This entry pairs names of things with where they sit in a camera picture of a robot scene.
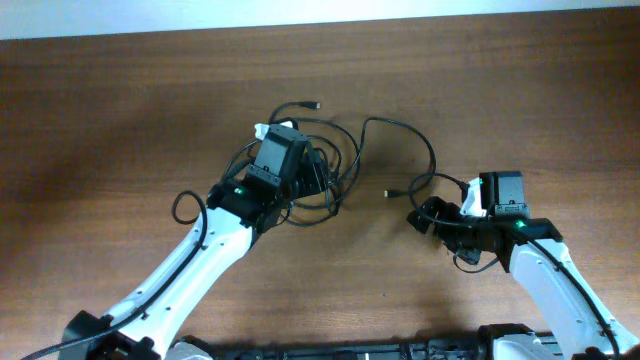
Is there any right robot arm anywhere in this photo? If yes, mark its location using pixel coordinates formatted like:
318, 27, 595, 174
407, 171, 639, 359

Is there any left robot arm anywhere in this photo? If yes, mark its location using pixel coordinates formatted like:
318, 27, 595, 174
59, 120, 325, 359

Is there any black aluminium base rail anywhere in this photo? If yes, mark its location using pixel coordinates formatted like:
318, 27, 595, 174
169, 324, 561, 360

